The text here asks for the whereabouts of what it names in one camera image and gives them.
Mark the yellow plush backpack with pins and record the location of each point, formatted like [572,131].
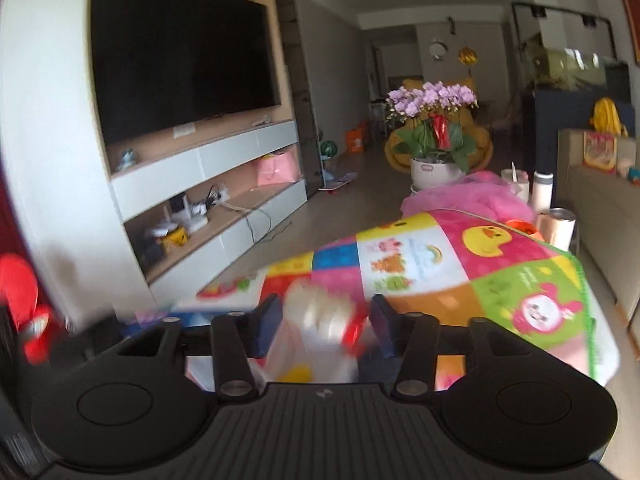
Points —
[605,118]

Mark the cream bottle shaped toy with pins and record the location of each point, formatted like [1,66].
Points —
[317,341]

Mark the pink paper gift bag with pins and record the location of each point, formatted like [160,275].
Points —
[278,168]

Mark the glass fish tank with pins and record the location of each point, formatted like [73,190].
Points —
[567,50]

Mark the pink fluffy blanket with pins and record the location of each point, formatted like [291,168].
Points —
[482,193]

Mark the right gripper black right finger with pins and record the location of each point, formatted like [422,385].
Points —
[412,338]

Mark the beige sofa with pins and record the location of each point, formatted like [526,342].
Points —
[607,210]

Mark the white thermos cup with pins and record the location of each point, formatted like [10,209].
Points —
[542,189]

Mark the colourful cartoon play mat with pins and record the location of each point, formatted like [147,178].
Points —
[446,263]

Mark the purple orchid flower pot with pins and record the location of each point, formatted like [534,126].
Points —
[431,138]

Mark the white tv wall cabinet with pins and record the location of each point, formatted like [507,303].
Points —
[222,150]

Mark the red cartoon gift bag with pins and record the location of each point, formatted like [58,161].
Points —
[599,151]

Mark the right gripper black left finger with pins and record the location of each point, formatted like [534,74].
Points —
[237,337]

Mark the black television screen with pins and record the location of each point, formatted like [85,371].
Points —
[158,64]

